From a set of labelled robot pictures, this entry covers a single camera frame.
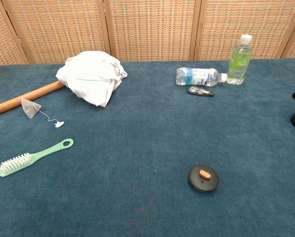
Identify mint green scrub brush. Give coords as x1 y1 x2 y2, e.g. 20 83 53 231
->
0 138 74 178

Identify clear bottle with green label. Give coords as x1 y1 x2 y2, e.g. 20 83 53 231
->
226 34 254 85

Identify woven bamboo folding screen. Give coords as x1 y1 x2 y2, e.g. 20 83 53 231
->
0 0 295 67

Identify wooden rolling pin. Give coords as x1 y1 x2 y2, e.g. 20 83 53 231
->
0 81 65 115

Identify clear bottle with blue label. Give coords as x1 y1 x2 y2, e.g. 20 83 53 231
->
175 67 228 87

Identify crumpled white cloth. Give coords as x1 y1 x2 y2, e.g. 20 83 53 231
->
55 50 128 108

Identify black lid with wooden knob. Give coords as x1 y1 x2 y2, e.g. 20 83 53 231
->
187 164 220 193

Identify pyramid tea bag with string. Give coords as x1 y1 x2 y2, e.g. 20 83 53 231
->
21 98 65 128

